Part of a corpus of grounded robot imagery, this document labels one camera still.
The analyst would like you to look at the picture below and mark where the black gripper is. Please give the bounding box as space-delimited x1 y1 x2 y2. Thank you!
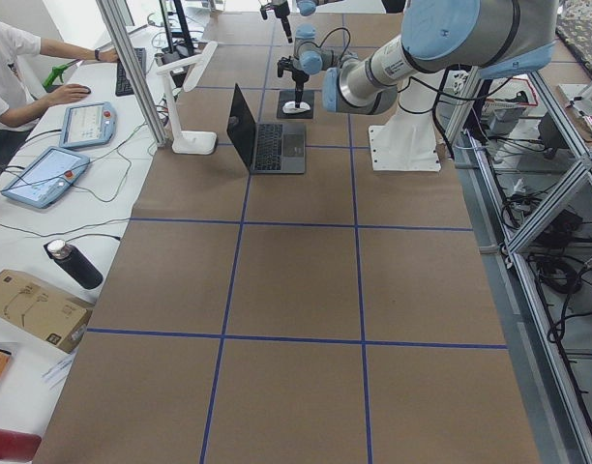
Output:
259 0 293 44
290 57 310 109

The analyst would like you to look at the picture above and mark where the black mouse pad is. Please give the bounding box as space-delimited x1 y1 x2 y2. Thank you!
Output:
276 90 314 119

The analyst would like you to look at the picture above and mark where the white computer mouse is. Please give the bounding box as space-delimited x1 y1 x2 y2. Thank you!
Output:
281 101 311 115

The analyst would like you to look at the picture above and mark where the grey laptop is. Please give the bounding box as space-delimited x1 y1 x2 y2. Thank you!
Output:
226 84 306 174

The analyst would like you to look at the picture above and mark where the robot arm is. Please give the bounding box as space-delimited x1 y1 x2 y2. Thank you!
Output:
259 0 336 44
278 0 558 115

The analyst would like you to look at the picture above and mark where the white desk lamp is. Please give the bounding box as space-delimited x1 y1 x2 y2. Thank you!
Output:
155 41 219 157

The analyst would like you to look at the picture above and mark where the black keyboard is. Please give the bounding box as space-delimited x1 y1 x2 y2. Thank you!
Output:
114 46 148 98

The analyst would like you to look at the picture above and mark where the far blue teach pendant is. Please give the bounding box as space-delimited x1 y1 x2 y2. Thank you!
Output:
59 101 116 149

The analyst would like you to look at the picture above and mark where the blue teach pendant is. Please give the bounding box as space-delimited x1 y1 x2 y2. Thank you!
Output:
59 101 116 149
1 147 91 209

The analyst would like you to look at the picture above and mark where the near blue teach pendant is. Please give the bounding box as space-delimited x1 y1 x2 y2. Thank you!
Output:
1 147 91 209

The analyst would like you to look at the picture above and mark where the seated person white shirt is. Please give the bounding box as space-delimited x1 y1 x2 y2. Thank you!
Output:
0 21 118 174

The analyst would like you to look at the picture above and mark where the black water bottle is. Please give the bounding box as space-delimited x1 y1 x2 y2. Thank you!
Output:
44 239 104 290

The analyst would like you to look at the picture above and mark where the brown cardboard box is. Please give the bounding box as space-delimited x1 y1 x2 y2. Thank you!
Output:
0 270 93 353

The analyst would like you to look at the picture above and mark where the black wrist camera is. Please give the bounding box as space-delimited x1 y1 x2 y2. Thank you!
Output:
277 57 294 78

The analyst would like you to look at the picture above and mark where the white camera mast pedestal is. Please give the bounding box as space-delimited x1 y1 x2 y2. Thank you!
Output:
369 68 468 172

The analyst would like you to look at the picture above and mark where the aluminium frame post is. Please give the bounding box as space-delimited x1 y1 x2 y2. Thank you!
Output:
96 0 167 148

